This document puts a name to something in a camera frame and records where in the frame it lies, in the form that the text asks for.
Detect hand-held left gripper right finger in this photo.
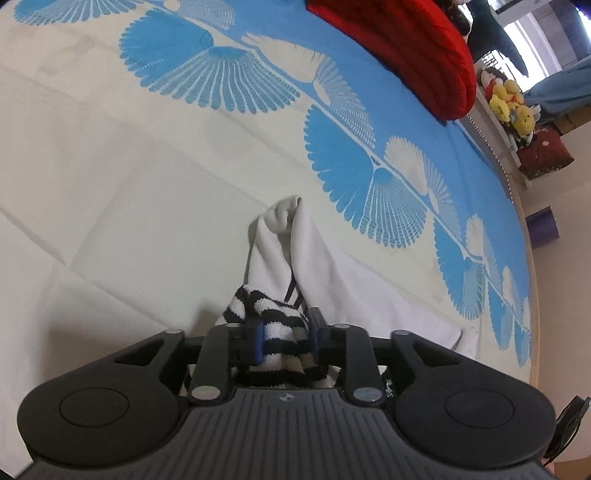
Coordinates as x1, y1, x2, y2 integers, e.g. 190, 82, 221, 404
307, 307, 462, 407

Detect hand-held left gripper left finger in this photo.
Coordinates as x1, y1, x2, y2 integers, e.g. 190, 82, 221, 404
111, 320, 267, 407

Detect white black striped small hoodie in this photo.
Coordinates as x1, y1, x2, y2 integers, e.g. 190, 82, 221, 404
178, 196, 463, 400

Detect purple box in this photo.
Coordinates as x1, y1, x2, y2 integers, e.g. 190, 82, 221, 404
526, 208, 561, 249

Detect blue white fan-print bed sheet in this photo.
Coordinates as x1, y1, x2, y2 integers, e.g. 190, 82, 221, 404
0, 0, 542, 467

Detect yellow plush toys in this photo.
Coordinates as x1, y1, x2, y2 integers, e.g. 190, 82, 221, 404
465, 51, 533, 188

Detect yellow plush toy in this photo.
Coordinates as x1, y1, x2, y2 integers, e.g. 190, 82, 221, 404
510, 105, 537, 136
501, 79, 525, 105
489, 95, 513, 122

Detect wooden cabinet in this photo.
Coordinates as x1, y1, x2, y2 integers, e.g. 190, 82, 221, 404
551, 111, 591, 137

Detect red folded blanket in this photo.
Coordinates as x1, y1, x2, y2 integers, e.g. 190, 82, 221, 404
307, 0, 476, 122

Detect blue curtain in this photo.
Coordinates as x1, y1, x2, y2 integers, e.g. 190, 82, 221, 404
524, 58, 591, 126

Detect dark patterned cushion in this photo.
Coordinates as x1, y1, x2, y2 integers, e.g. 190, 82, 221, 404
438, 0, 472, 34

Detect blue shark plush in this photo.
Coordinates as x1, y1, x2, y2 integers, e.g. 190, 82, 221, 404
465, 0, 530, 77

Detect window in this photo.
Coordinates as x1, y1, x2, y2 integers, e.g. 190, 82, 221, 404
492, 0, 591, 81

